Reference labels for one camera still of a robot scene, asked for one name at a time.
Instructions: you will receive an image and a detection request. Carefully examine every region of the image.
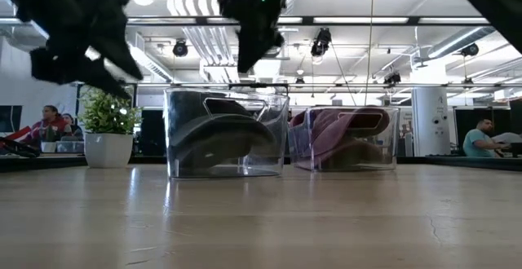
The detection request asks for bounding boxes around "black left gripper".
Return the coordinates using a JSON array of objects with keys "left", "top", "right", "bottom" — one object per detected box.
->
[{"left": 24, "top": 0, "right": 144, "bottom": 99}]

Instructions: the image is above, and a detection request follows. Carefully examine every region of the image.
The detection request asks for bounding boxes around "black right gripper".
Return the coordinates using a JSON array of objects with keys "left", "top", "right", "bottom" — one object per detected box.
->
[{"left": 218, "top": 0, "right": 297, "bottom": 75}]

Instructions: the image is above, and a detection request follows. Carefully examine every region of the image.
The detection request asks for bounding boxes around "black baseball cap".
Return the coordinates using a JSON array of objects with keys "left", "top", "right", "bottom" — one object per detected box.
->
[{"left": 167, "top": 90, "right": 279, "bottom": 171}]

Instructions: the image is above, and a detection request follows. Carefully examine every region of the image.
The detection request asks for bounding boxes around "black ceiling spotlight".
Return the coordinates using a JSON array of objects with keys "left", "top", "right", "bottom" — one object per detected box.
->
[
  {"left": 171, "top": 38, "right": 190, "bottom": 58},
  {"left": 460, "top": 42, "right": 480, "bottom": 58},
  {"left": 310, "top": 27, "right": 333, "bottom": 58},
  {"left": 383, "top": 71, "right": 403, "bottom": 86}
]

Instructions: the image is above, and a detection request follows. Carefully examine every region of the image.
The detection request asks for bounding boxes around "person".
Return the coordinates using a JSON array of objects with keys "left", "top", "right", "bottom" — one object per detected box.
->
[
  {"left": 23, "top": 104, "right": 73, "bottom": 143},
  {"left": 462, "top": 117, "right": 511, "bottom": 158},
  {"left": 60, "top": 112, "right": 85, "bottom": 140}
]

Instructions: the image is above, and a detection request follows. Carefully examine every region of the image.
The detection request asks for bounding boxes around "clear plastic bin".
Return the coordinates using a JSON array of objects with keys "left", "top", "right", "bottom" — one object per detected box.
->
[
  {"left": 288, "top": 105, "right": 400, "bottom": 173},
  {"left": 163, "top": 87, "right": 290, "bottom": 179}
]

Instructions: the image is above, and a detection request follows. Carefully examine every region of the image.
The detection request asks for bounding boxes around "black overhead beam with lights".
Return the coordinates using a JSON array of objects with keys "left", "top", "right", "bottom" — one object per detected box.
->
[{"left": 0, "top": 15, "right": 494, "bottom": 28}]

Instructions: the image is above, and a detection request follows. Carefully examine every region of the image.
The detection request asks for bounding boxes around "green plant in white pot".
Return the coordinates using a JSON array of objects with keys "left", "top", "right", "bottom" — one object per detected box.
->
[{"left": 77, "top": 86, "right": 144, "bottom": 170}]

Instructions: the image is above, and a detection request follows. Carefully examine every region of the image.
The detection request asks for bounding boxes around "small cactus in white pot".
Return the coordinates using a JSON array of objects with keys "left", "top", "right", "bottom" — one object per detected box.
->
[{"left": 40, "top": 126, "right": 59, "bottom": 154}]

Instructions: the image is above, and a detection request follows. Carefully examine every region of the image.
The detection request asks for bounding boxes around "red flat object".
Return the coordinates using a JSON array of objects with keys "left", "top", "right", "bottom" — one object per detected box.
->
[{"left": 0, "top": 125, "right": 33, "bottom": 143}]

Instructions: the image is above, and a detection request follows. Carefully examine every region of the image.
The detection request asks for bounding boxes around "black background equipment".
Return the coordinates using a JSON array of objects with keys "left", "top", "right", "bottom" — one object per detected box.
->
[{"left": 0, "top": 137, "right": 42, "bottom": 159}]

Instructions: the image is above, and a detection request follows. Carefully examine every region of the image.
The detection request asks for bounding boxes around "white round column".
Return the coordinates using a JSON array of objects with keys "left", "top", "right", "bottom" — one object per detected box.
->
[{"left": 410, "top": 86, "right": 450, "bottom": 158}]

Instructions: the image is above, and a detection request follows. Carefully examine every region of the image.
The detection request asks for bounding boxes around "black background frame rail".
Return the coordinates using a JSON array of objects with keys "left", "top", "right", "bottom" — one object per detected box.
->
[{"left": 74, "top": 82, "right": 522, "bottom": 90}]

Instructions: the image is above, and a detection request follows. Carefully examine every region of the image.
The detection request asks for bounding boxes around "dark wall monitor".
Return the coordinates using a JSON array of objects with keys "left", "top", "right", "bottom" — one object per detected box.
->
[{"left": 0, "top": 104, "right": 24, "bottom": 134}]

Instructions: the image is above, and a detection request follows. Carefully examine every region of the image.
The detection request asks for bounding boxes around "thin hanging cable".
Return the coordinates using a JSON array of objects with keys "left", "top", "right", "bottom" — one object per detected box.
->
[{"left": 365, "top": 0, "right": 376, "bottom": 107}]

